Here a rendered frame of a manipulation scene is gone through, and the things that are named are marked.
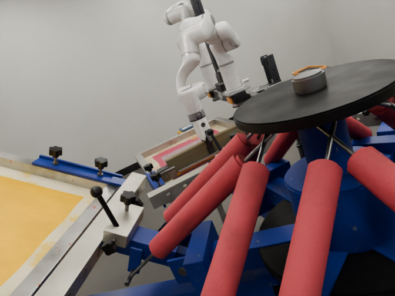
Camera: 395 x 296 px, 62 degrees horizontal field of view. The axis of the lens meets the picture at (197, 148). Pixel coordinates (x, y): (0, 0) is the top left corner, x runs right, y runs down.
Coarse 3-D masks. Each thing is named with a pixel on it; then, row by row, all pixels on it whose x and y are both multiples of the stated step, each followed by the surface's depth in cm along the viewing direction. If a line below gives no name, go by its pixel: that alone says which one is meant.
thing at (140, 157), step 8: (208, 120) 211; (216, 120) 205; (224, 120) 196; (232, 120) 189; (192, 128) 208; (176, 136) 203; (184, 136) 204; (160, 144) 200; (168, 144) 202; (144, 152) 198; (152, 152) 199; (136, 160) 199; (144, 160) 181
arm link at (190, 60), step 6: (186, 54) 146; (192, 54) 146; (198, 54) 148; (186, 60) 146; (192, 60) 146; (198, 60) 148; (180, 66) 148; (186, 66) 148; (192, 66) 150; (180, 72) 148; (186, 72) 151; (180, 78) 150; (186, 78) 154; (180, 84) 150; (180, 90) 147
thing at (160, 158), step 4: (180, 144) 196; (184, 144) 193; (172, 148) 196; (176, 148) 192; (180, 148) 189; (184, 148) 187; (164, 152) 194; (168, 152) 191; (172, 152) 188; (176, 152) 185; (156, 156) 192; (160, 156) 189; (164, 156) 186; (168, 156) 183; (156, 160) 185; (160, 160) 182; (164, 160) 179; (160, 164) 175; (164, 164) 173; (204, 164) 151; (196, 168) 151; (188, 172) 150; (180, 176) 148
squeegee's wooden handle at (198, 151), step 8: (232, 128) 149; (216, 136) 147; (224, 136) 149; (200, 144) 146; (224, 144) 149; (184, 152) 144; (192, 152) 145; (200, 152) 146; (208, 152) 148; (168, 160) 142; (176, 160) 143; (184, 160) 145; (192, 160) 146; (176, 168) 144
